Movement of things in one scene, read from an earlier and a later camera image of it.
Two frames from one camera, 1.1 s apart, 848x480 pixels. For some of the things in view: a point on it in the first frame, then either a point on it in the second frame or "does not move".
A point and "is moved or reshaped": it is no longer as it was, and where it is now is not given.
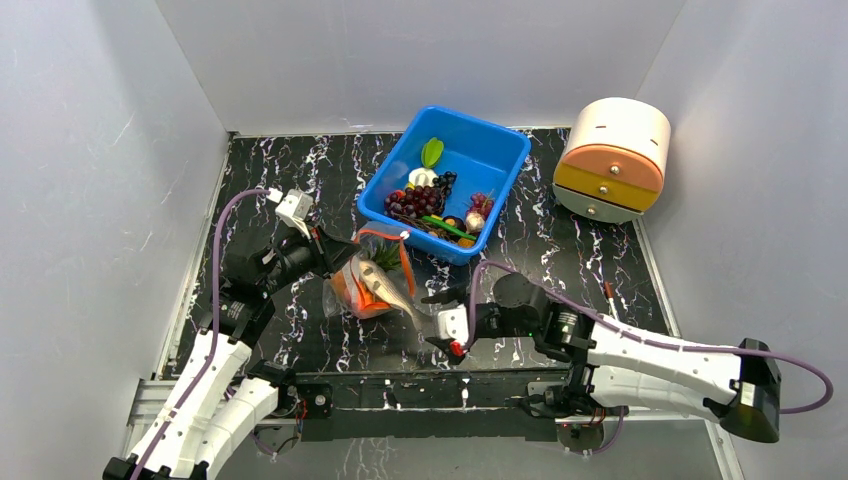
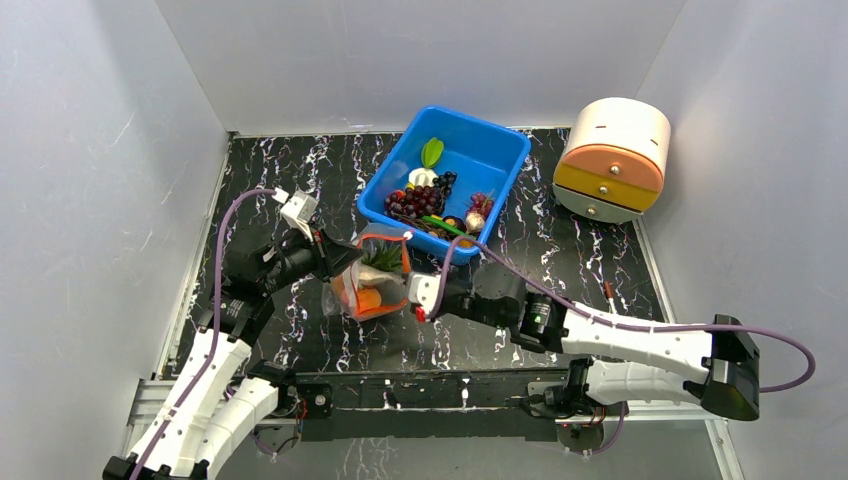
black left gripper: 329,255 does not move
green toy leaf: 432,151 does not move
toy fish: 378,282 is moved or reshaped
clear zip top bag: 379,279 does not move
